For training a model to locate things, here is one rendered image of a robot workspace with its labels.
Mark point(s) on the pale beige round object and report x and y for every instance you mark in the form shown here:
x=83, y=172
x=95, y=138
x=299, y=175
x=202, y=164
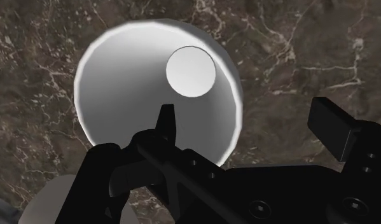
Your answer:
x=50, y=198

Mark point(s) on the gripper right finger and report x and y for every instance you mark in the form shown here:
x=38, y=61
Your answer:
x=332, y=130

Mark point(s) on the white cup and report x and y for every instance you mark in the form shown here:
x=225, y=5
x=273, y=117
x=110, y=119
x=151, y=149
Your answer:
x=125, y=93

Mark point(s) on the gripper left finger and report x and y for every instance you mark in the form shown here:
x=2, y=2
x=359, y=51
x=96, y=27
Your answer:
x=165, y=124

